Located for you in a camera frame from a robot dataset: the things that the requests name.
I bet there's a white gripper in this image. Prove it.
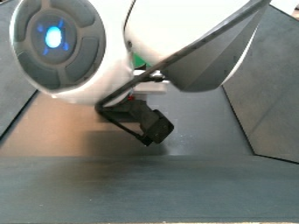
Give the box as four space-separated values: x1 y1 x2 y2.
134 80 170 95

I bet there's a green foam shape-sorter block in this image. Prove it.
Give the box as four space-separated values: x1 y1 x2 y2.
134 53 151 69

